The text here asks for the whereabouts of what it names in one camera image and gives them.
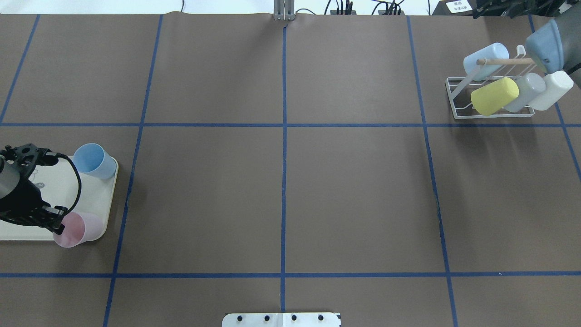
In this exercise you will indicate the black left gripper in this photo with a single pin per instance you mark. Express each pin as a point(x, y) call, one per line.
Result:
point(19, 203)

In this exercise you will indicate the pink plastic cup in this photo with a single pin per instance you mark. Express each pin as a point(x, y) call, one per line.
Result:
point(79, 228)

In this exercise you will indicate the yellow plastic cup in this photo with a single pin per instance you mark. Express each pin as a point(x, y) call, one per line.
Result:
point(492, 97)

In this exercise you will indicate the grey plastic cup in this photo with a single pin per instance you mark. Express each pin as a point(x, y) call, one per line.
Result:
point(530, 86)

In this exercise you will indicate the cream white plastic cup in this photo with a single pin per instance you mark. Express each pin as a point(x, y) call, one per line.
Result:
point(557, 85)

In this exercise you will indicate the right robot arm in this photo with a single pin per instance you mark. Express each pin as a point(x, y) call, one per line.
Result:
point(556, 46)

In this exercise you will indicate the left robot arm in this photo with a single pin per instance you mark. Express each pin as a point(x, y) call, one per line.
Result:
point(8, 184)

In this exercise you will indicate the black box with label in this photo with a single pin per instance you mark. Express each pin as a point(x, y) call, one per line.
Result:
point(454, 8)

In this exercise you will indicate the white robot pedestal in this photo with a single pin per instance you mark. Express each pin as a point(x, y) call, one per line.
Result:
point(281, 319)

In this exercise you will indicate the aluminium frame post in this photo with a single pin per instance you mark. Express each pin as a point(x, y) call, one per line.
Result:
point(284, 10)

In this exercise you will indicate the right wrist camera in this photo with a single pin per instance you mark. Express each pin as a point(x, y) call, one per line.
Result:
point(516, 8)

